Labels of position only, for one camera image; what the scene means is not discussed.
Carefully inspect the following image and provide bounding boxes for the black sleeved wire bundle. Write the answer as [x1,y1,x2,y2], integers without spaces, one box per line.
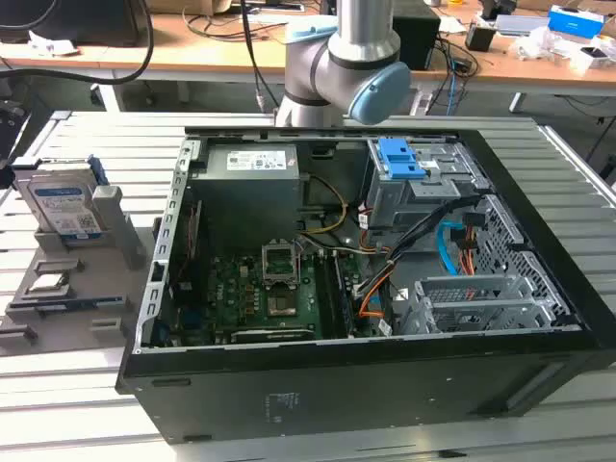
[353,192,482,299]

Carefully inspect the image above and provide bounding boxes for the clear plastic bags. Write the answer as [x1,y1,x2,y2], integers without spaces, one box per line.
[509,26,586,73]

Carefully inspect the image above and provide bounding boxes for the brown cardboard box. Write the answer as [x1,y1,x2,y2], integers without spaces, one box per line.
[143,0,232,15]

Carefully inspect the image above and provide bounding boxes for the metal disk bay cage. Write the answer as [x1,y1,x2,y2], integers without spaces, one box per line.
[363,137,492,242]

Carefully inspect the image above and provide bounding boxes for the silver CPU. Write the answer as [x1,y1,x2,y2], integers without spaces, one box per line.
[28,273,73,294]

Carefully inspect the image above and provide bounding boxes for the wooden desk white frame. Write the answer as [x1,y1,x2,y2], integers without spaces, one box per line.
[0,0,616,115]

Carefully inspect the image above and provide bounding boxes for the black monitor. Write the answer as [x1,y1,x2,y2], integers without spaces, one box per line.
[0,0,150,47]

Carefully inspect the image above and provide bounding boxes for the white power strip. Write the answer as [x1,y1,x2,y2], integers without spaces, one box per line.
[411,89,434,116]

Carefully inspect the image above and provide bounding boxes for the black graphics card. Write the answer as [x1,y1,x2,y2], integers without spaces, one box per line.
[229,326,314,344]

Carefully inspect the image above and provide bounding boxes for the blue wire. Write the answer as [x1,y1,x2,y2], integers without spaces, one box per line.
[435,218,461,276]

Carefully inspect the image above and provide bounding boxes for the grey power supply unit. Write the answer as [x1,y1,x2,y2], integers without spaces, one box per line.
[187,143,309,246]

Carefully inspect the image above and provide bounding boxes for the flat silver case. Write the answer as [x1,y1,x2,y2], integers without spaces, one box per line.
[494,13,548,38]

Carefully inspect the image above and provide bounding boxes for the green motherboard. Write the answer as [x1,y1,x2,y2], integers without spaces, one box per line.
[166,235,386,346]

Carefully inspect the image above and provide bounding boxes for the grey parts rack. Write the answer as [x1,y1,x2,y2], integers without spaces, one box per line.
[0,185,164,356]

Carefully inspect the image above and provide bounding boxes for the black open PC case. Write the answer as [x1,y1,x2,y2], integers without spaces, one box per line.
[115,125,616,447]

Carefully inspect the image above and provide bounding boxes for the orange wire bundle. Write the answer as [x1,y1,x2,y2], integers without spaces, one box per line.
[456,225,477,275]
[358,269,400,321]

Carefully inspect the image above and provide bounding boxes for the black cable white plug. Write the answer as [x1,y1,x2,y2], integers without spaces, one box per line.
[240,0,280,115]

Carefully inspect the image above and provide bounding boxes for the crumpled white paper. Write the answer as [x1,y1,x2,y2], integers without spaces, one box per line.
[26,29,81,57]

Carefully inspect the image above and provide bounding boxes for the blue cardboard box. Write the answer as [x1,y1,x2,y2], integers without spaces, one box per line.
[548,4,605,38]

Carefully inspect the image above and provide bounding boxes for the black speaker box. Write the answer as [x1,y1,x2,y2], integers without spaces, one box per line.
[392,5,443,71]

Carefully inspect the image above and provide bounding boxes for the small white box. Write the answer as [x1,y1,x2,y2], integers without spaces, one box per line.
[579,45,615,71]

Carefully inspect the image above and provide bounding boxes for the yellow wire bundle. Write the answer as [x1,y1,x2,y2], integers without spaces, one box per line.
[300,175,350,237]

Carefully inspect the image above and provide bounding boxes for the thick black cable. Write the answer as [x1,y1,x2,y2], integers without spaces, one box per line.
[0,0,156,88]

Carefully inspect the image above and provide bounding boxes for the CPU socket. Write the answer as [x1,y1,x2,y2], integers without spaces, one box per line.
[260,238,303,290]

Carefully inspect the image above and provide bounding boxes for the hard disk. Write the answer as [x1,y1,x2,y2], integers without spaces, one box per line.
[12,154,108,241]

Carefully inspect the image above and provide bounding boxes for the blue disk bay latch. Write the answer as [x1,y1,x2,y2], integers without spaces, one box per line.
[377,138,429,180]

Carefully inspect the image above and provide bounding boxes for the perforated metal drive cage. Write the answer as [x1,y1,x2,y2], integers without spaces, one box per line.
[398,273,583,336]

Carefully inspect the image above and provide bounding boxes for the black RAM slot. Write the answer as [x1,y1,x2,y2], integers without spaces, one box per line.
[331,252,357,336]
[315,253,344,338]

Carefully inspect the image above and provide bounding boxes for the blue network cable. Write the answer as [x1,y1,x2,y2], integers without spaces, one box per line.
[445,47,463,116]

